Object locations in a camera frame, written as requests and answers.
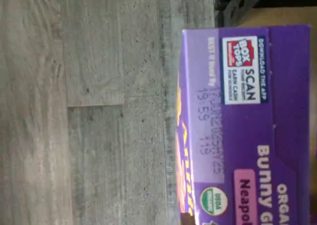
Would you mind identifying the brown wooden shelf board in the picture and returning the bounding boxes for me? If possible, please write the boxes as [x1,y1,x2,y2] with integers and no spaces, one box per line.
[244,1,317,28]

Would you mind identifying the black metal shelving rack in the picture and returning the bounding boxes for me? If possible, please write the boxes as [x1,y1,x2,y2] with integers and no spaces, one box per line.
[214,0,273,29]

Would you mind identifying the purple Annie's box pink patch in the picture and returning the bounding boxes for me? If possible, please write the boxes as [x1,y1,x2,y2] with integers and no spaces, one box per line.
[174,24,317,225]

